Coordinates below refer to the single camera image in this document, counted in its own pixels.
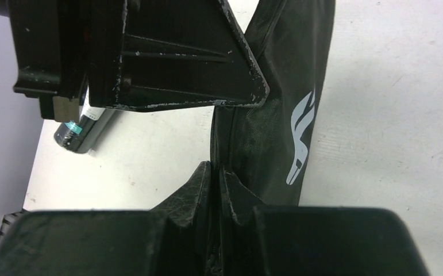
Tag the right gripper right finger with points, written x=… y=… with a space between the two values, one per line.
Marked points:
x=261 y=239

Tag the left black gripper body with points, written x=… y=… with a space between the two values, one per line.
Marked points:
x=69 y=52

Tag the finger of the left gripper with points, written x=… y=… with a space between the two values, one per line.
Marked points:
x=148 y=56

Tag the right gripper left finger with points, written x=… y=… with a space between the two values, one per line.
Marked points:
x=169 y=239

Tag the black racket bag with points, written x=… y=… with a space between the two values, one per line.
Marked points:
x=267 y=147

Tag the black shuttlecock tube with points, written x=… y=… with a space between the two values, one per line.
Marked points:
x=81 y=136

